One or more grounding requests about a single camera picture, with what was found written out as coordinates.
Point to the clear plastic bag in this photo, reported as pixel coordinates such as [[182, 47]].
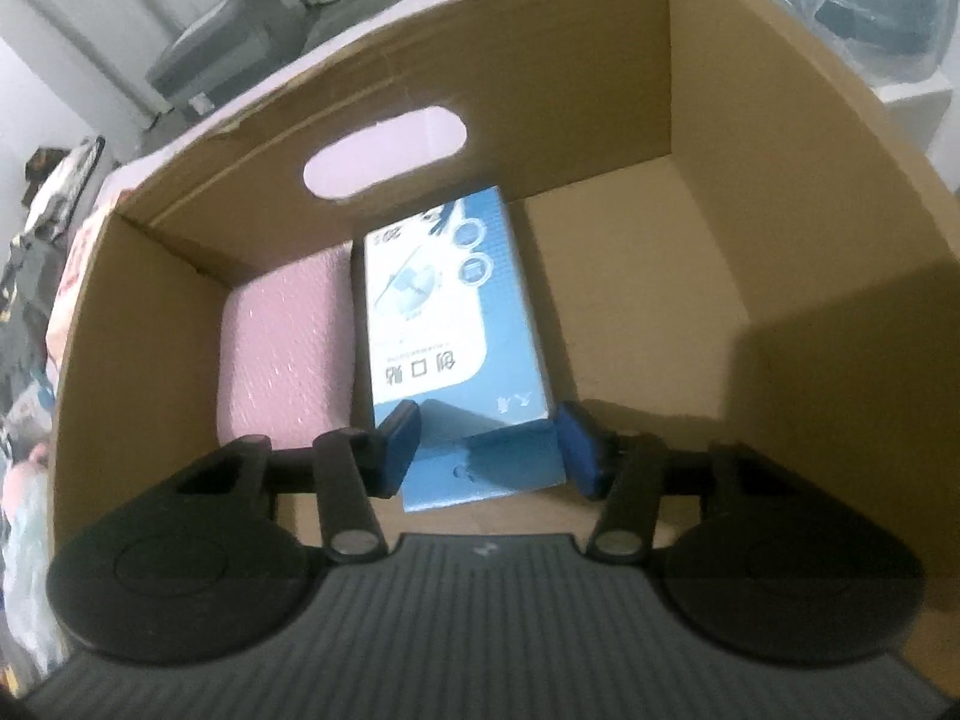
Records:
[[862, 15]]

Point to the brown cardboard box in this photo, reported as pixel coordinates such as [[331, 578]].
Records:
[[750, 240]]

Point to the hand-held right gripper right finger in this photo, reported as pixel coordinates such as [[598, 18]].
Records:
[[583, 454]]

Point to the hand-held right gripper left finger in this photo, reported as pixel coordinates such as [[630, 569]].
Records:
[[396, 454]]

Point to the grey duvet yellow print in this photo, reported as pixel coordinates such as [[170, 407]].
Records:
[[30, 300]]

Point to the grey storage box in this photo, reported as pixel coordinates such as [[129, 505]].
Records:
[[225, 45]]

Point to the blue bandage box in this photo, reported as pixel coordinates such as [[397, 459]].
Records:
[[450, 315]]

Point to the white cabinet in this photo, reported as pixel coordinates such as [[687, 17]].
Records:
[[926, 120]]

